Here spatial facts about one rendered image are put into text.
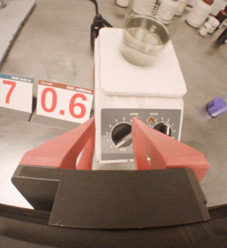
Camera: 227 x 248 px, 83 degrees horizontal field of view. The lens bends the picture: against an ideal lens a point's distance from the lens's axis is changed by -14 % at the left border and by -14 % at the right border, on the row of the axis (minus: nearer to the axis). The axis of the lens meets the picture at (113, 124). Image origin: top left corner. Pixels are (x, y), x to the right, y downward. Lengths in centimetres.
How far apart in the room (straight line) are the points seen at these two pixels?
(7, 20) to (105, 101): 36
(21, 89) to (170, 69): 23
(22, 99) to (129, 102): 18
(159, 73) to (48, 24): 31
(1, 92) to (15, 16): 24
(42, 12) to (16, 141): 35
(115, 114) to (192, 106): 19
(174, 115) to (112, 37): 15
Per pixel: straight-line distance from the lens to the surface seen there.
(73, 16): 44
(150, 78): 20
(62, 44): 36
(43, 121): 26
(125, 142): 19
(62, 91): 24
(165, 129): 20
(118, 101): 19
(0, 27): 46
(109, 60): 21
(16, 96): 28
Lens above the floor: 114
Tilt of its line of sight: 70 degrees down
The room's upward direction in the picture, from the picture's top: 25 degrees clockwise
